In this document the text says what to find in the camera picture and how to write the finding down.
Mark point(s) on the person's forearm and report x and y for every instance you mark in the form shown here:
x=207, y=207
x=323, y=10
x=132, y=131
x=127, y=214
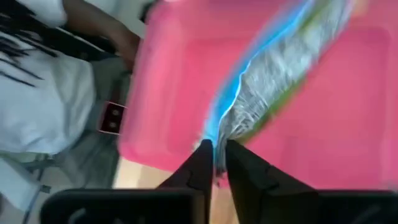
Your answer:
x=105, y=28

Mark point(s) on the translucent pink plastic bin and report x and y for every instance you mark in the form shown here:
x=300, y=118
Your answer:
x=326, y=124

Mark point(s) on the blue Chewy granola bar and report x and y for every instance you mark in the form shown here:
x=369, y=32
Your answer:
x=273, y=71

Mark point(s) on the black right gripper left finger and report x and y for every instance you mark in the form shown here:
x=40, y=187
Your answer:
x=192, y=186

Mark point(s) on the dark red belt buckle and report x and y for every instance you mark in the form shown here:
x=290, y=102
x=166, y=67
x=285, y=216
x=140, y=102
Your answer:
x=112, y=118

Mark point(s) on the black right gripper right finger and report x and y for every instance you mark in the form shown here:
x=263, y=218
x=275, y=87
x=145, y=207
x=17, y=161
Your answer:
x=264, y=193

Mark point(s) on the person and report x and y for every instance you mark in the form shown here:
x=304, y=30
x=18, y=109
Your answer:
x=43, y=99

